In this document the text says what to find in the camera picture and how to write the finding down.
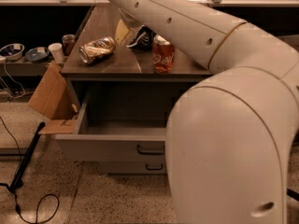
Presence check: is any black floor cable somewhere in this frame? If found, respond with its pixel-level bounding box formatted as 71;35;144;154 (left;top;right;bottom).
0;115;61;224

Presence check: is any open middle drawer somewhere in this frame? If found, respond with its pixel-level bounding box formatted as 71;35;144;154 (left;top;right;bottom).
56;91;165;162

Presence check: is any white cable on shelf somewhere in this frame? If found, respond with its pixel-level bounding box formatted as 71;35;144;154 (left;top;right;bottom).
0;59;27;101

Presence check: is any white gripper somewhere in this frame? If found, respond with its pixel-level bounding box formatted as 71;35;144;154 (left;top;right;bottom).
115;9;142;46

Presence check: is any crushed gold can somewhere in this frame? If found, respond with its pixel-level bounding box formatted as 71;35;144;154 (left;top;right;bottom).
79;36;116;64

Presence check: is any brown glass jar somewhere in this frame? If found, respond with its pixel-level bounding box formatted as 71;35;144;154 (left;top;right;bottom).
62;35;76;56

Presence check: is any cardboard box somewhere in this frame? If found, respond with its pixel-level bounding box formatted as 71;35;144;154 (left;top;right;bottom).
28;62;78;134

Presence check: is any grey drawer cabinet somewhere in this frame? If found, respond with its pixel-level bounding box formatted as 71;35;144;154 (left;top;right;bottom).
61;3;216;176

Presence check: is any white bowl on shelf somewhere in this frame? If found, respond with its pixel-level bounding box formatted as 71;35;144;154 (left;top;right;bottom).
0;43;24;62

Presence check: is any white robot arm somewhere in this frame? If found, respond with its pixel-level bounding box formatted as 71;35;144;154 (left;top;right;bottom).
108;0;299;224

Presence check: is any bottom drawer front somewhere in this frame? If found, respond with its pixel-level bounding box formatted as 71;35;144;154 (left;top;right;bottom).
100;161;166;175

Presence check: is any red soda can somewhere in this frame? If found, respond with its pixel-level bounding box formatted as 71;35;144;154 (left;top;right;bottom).
152;35;175;74

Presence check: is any white paper cup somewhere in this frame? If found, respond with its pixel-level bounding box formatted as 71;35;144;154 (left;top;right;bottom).
48;43;64;63

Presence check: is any blue bowl on shelf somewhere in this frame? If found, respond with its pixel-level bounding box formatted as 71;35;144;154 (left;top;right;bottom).
25;47;50;63

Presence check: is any blue chip bag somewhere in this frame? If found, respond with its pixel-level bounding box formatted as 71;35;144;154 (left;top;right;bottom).
127;26;155;50

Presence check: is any black stand leg left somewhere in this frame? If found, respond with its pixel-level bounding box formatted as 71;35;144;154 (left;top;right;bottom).
9;122;45;193

